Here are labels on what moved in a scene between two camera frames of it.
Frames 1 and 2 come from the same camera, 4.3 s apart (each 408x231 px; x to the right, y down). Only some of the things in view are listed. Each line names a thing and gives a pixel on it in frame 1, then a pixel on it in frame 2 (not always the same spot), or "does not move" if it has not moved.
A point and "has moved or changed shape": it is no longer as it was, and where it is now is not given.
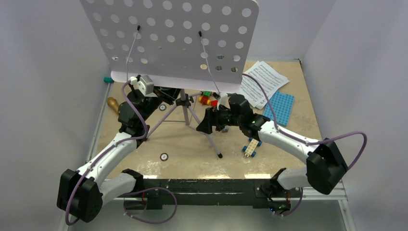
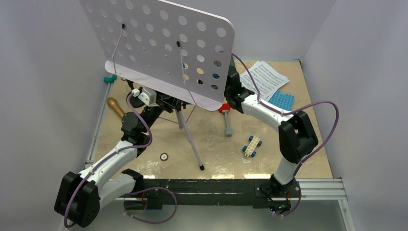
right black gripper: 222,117 → 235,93
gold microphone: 113,104 does not move
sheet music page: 271,80 does not move
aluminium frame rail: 98,122 does not move
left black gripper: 166,94 → 166,101
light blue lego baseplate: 282,105 does not move
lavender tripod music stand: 181,42 has moved or changed shape
